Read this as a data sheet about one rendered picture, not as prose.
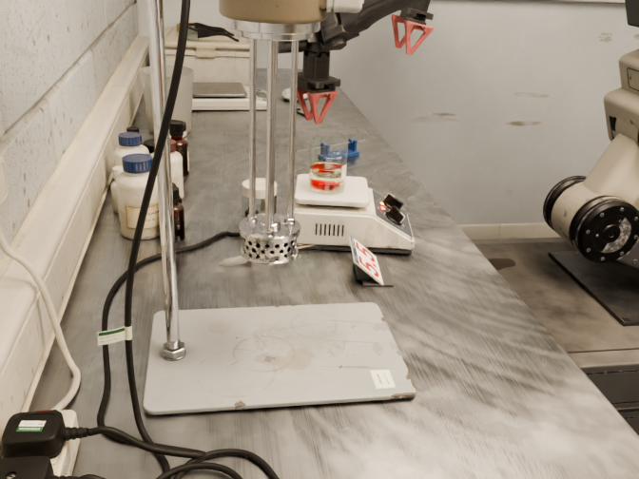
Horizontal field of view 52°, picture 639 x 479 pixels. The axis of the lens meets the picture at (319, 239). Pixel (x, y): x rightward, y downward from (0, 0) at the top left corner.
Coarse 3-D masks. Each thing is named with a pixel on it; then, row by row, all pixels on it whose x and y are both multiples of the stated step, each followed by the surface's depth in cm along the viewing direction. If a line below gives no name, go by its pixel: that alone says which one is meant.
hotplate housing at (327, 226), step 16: (304, 208) 103; (320, 208) 103; (336, 208) 104; (352, 208) 104; (368, 208) 104; (304, 224) 103; (320, 224) 103; (336, 224) 103; (352, 224) 103; (368, 224) 103; (384, 224) 103; (304, 240) 104; (320, 240) 104; (336, 240) 104; (368, 240) 104; (384, 240) 104; (400, 240) 104
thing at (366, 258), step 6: (360, 246) 101; (360, 252) 99; (366, 252) 101; (360, 258) 97; (366, 258) 99; (372, 258) 101; (360, 264) 94; (366, 264) 96; (372, 264) 98; (372, 270) 96; (378, 276) 97
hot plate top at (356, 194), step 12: (300, 180) 109; (348, 180) 111; (360, 180) 111; (300, 192) 104; (312, 192) 105; (348, 192) 105; (360, 192) 106; (324, 204) 102; (336, 204) 102; (348, 204) 102; (360, 204) 102
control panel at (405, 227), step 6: (378, 198) 111; (384, 198) 113; (378, 204) 108; (384, 204) 110; (378, 210) 106; (384, 210) 107; (402, 210) 114; (378, 216) 103; (384, 216) 105; (390, 222) 104; (402, 222) 108; (408, 222) 110; (402, 228) 105; (408, 228) 107; (408, 234) 105
